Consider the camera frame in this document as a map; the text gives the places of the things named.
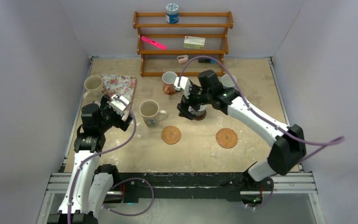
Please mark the dark brown wooden coaster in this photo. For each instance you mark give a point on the dark brown wooden coaster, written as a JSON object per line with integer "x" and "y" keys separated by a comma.
{"x": 198, "y": 118}

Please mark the floral serving tray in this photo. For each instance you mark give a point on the floral serving tray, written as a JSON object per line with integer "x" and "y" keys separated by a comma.
{"x": 120, "y": 85}

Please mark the black blue marker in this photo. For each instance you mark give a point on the black blue marker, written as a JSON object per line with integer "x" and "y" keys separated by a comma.
{"x": 206, "y": 60}

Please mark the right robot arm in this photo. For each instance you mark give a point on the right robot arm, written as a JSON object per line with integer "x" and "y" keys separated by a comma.
{"x": 287, "y": 147}

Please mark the brown orange mug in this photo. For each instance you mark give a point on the brown orange mug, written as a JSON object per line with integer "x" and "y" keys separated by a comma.
{"x": 168, "y": 79}

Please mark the small grey mug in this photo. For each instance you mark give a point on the small grey mug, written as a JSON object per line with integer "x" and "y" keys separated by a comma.
{"x": 201, "y": 111}

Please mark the woven rattan coaster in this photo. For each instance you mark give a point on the woven rattan coaster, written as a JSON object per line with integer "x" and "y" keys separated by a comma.
{"x": 171, "y": 135}
{"x": 227, "y": 138}

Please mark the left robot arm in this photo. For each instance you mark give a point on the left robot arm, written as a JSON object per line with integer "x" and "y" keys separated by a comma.
{"x": 89, "y": 182}

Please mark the pink marker pen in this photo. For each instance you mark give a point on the pink marker pen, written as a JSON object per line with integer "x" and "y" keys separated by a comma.
{"x": 153, "y": 43}

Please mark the beige floral mug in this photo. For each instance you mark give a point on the beige floral mug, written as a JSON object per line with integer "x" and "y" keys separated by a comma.
{"x": 95, "y": 88}

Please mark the blue mug white inside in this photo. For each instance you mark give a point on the blue mug white inside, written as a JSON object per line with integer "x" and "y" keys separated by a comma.
{"x": 228, "y": 81}

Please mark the pink tape dispenser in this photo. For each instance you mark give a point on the pink tape dispenser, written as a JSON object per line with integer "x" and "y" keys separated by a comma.
{"x": 182, "y": 59}

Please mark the woven rattan coaster right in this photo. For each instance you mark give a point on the woven rattan coaster right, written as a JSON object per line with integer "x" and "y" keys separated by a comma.
{"x": 227, "y": 138}

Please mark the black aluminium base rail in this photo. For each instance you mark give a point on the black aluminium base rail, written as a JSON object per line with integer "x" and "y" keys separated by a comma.
{"x": 233, "y": 187}

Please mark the blue-lidded white jar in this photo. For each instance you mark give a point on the blue-lidded white jar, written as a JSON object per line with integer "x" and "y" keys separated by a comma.
{"x": 172, "y": 13}

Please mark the green white small box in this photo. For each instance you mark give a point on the green white small box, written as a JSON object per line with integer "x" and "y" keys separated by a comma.
{"x": 192, "y": 42}

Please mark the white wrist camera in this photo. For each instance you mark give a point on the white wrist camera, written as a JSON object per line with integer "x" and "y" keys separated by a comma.
{"x": 119, "y": 105}
{"x": 181, "y": 84}

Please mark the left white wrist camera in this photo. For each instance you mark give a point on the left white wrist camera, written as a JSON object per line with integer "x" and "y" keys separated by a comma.
{"x": 119, "y": 105}

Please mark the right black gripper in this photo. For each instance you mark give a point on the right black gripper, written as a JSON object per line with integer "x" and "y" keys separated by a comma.
{"x": 187, "y": 102}

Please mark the wooden three-tier shelf rack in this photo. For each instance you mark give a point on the wooden three-tier shelf rack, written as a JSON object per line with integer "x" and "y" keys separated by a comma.
{"x": 156, "y": 51}

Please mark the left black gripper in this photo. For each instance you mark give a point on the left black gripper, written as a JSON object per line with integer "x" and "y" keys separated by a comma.
{"x": 105, "y": 108}

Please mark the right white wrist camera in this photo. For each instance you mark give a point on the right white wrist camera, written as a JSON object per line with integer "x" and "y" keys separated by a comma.
{"x": 181, "y": 84}

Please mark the woven rattan coaster left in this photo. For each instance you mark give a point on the woven rattan coaster left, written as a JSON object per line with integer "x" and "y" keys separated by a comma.
{"x": 171, "y": 135}

